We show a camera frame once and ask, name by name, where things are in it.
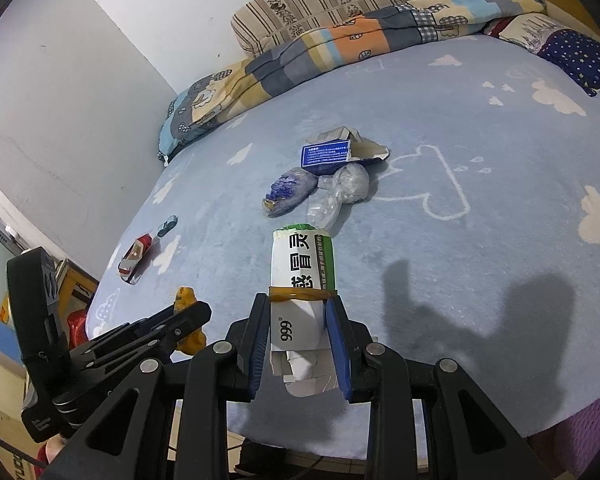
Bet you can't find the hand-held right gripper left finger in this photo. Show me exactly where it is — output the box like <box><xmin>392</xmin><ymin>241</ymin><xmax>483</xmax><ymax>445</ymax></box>
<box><xmin>42</xmin><ymin>294</ymin><xmax>272</xmax><ymax>480</ymax></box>

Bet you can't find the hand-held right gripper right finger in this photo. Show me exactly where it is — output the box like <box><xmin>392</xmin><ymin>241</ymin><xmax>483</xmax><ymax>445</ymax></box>
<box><xmin>322</xmin><ymin>296</ymin><xmax>541</xmax><ymax>480</ymax></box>

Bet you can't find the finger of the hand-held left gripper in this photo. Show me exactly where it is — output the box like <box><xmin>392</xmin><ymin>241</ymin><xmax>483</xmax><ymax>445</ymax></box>
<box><xmin>87</xmin><ymin>306</ymin><xmax>180</xmax><ymax>353</ymax></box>
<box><xmin>55</xmin><ymin>303</ymin><xmax>213</xmax><ymax>411</ymax></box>

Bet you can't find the yellow wrapper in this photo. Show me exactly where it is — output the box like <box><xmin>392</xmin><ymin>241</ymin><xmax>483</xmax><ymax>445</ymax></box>
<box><xmin>174</xmin><ymin>286</ymin><xmax>207</xmax><ymax>356</ymax></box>

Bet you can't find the tan rubber band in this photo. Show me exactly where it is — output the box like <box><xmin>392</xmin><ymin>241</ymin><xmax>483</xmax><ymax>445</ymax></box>
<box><xmin>269</xmin><ymin>285</ymin><xmax>338</xmax><ymax>304</ymax></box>

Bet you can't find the white green medicine box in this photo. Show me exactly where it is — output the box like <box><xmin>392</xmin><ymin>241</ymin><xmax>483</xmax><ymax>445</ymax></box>
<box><xmin>269</xmin><ymin>222</ymin><xmax>343</xmax><ymax>396</ymax></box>

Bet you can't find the blue plastic bag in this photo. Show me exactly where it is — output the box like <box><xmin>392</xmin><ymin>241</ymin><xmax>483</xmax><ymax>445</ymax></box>
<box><xmin>265</xmin><ymin>166</ymin><xmax>318</xmax><ymax>218</ymax></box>

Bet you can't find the torn blue carton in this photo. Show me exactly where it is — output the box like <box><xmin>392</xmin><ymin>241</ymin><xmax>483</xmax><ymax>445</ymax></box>
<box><xmin>300</xmin><ymin>135</ymin><xmax>390</xmax><ymax>177</ymax></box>

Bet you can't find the red plastic item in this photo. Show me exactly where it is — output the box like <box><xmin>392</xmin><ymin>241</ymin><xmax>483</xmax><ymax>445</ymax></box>
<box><xmin>67</xmin><ymin>310</ymin><xmax>90</xmax><ymax>351</ymax></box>

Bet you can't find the wooden side table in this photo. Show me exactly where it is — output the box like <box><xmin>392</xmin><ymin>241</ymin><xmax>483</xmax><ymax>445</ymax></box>
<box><xmin>55</xmin><ymin>258</ymin><xmax>101</xmax><ymax>321</ymax></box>

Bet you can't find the red white snack packet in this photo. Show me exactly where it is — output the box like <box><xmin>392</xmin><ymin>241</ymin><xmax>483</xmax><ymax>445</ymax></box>
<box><xmin>116</xmin><ymin>234</ymin><xmax>157</xmax><ymax>286</ymax></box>

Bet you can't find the brown cardboard box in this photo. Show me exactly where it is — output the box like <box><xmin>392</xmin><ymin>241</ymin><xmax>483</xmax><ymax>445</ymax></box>
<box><xmin>0</xmin><ymin>347</ymin><xmax>36</xmax><ymax>480</ymax></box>

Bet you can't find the clear crumpled plastic bag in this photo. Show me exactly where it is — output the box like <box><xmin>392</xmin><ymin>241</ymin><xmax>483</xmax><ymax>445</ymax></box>
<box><xmin>306</xmin><ymin>162</ymin><xmax>370</xmax><ymax>233</ymax></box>

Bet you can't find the blue cloud print blanket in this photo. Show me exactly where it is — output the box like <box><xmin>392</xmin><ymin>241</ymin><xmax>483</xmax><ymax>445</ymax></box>
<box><xmin>87</xmin><ymin>35</ymin><xmax>600</xmax><ymax>446</ymax></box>

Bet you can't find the small blue box silver flap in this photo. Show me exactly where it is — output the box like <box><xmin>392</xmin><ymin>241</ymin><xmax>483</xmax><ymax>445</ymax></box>
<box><xmin>314</xmin><ymin>126</ymin><xmax>363</xmax><ymax>145</ymax></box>

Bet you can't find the patchwork quilt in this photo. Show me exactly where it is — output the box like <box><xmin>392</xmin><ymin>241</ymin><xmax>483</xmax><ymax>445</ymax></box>
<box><xmin>157</xmin><ymin>0</ymin><xmax>548</xmax><ymax>161</ymax></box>

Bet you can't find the striped floral pillow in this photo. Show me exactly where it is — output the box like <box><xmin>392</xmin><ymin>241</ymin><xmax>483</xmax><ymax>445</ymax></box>
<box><xmin>230</xmin><ymin>0</ymin><xmax>416</xmax><ymax>58</ymax></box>

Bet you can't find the white printed pillow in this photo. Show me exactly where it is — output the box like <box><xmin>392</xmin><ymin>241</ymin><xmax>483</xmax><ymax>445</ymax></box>
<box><xmin>485</xmin><ymin>12</ymin><xmax>561</xmax><ymax>56</ymax></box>

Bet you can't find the navy star pillow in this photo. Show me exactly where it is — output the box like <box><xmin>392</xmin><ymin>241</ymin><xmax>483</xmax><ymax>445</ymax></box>
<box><xmin>537</xmin><ymin>29</ymin><xmax>600</xmax><ymax>97</ymax></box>

